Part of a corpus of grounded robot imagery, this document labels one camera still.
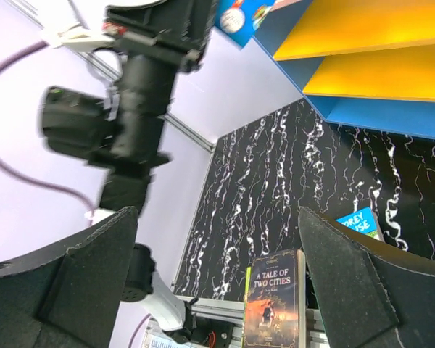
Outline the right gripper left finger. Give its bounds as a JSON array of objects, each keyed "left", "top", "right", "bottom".
[{"left": 0, "top": 207, "right": 138, "bottom": 347}]

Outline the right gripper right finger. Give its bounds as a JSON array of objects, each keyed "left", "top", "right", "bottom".
[{"left": 298, "top": 207, "right": 435, "bottom": 347}]

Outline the blue 26-Storey Treehouse book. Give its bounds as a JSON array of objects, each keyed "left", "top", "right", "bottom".
[{"left": 336, "top": 207, "right": 384, "bottom": 241}]

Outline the A Tale of Two Cities book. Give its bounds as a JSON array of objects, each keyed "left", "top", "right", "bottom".
[{"left": 244, "top": 249, "right": 307, "bottom": 348}]

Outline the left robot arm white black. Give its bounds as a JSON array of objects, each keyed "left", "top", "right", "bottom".
[{"left": 41, "top": 0, "right": 218, "bottom": 211}]

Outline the green 65-Storey Treehouse book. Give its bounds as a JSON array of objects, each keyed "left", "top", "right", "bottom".
[{"left": 240, "top": 266, "right": 252, "bottom": 348}]

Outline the black marble pattern mat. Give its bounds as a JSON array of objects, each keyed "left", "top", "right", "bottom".
[{"left": 175, "top": 99, "right": 435, "bottom": 301}]

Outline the colourful wooden bookshelf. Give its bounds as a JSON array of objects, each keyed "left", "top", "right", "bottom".
[{"left": 215, "top": 1, "right": 435, "bottom": 139}]

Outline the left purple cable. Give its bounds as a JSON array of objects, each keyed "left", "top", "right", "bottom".
[{"left": 0, "top": 39, "right": 95, "bottom": 218}]

